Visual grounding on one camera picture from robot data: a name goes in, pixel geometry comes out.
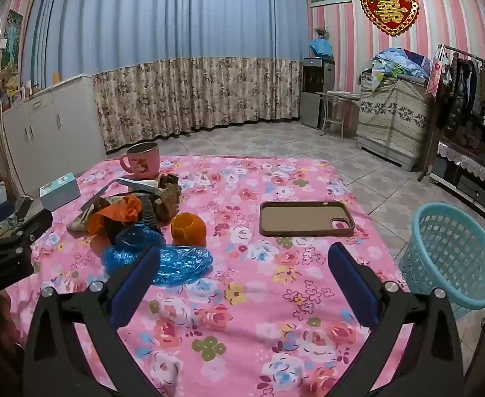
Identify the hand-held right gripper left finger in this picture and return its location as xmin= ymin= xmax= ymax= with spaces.
xmin=22 ymin=245 xmax=162 ymax=397

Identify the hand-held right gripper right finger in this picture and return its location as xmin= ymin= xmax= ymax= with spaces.
xmin=328 ymin=242 xmax=464 ymax=397

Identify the light blue plastic bag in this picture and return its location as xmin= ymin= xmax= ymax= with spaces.
xmin=101 ymin=245 xmax=214 ymax=287

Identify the dark blue plastic bag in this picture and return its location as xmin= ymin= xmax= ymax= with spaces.
xmin=114 ymin=225 xmax=166 ymax=253

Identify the beige paper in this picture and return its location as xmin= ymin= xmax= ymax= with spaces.
xmin=66 ymin=196 xmax=111 ymax=232

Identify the teal plastic basket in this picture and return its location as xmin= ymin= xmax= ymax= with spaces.
xmin=398 ymin=202 xmax=485 ymax=310

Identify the dark striped cloth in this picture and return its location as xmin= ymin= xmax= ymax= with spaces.
xmin=137 ymin=198 xmax=162 ymax=232

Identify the mandarin orange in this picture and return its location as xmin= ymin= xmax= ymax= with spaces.
xmin=171 ymin=212 xmax=207 ymax=247

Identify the orange plastic bag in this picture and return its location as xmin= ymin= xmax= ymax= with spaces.
xmin=86 ymin=194 xmax=143 ymax=236

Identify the person's left forearm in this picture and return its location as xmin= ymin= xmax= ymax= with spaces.
xmin=0 ymin=289 xmax=25 ymax=348

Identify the teal white tissue box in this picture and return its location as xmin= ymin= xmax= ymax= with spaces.
xmin=39 ymin=172 xmax=81 ymax=211

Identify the brown phone case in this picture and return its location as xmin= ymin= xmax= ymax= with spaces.
xmin=259 ymin=201 xmax=356 ymax=238

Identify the pink floral blanket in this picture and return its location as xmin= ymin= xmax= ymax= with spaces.
xmin=3 ymin=155 xmax=417 ymax=397

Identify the white cabinet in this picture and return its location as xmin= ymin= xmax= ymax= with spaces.
xmin=0 ymin=73 xmax=106 ymax=199

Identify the pink mug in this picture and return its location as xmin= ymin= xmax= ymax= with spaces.
xmin=119 ymin=141 xmax=160 ymax=178

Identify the black low cabinet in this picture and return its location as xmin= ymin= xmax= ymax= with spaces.
xmin=430 ymin=149 xmax=485 ymax=224

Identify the floral cloth covered cabinet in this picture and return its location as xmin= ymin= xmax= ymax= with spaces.
xmin=356 ymin=72 xmax=433 ymax=172

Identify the white lace cloth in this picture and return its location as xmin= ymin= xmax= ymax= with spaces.
xmin=436 ymin=141 xmax=485 ymax=174

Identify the grey water dispenser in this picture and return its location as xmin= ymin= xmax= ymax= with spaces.
xmin=300 ymin=57 xmax=336 ymax=129

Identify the small metal table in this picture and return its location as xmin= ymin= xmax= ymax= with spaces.
xmin=320 ymin=90 xmax=362 ymax=139

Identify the row of hanging clothes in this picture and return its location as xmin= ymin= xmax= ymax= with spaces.
xmin=432 ymin=54 xmax=485 ymax=154

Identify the pile of clothes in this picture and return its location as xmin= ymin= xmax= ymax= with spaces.
xmin=368 ymin=47 xmax=433 ymax=92

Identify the pink white hanging bag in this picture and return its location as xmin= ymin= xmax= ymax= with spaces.
xmin=425 ymin=47 xmax=447 ymax=96

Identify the blue floral curtain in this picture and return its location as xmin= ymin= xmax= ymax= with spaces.
xmin=21 ymin=0 xmax=307 ymax=154

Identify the metal clothes rack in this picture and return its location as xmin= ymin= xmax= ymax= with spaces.
xmin=418 ymin=43 xmax=485 ymax=183

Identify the colourful wall poster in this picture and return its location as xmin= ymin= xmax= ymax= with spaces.
xmin=0 ymin=8 xmax=24 ymax=104

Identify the red heart wall decoration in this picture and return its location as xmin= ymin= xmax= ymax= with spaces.
xmin=360 ymin=0 xmax=420 ymax=36

